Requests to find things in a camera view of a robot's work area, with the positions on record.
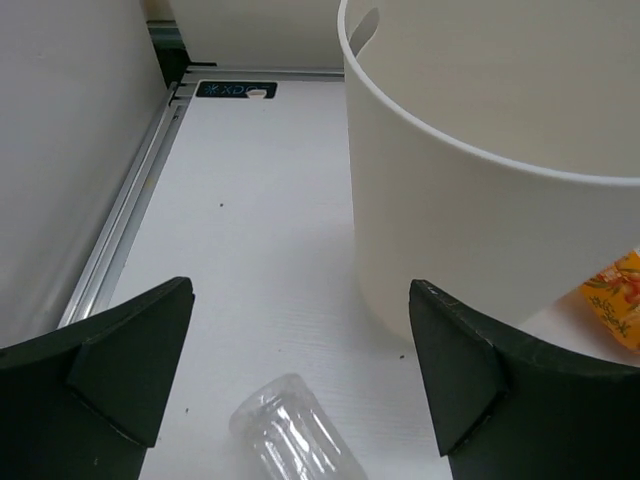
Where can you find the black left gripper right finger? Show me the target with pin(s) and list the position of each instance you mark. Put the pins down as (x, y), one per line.
(507, 405)

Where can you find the clear crushed plastic bottle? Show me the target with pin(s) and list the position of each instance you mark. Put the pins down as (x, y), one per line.
(283, 426)

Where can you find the orange juice plastic bottle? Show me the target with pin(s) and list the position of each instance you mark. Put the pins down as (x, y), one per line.
(613, 295)

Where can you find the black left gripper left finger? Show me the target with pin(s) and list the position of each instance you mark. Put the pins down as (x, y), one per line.
(87, 401)

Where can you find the white plastic bin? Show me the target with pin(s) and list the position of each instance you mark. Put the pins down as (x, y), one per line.
(494, 148)

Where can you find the black logo sticker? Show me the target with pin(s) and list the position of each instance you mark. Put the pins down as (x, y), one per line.
(236, 89)

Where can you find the aluminium frame rail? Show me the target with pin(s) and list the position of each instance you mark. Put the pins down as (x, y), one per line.
(99, 277)

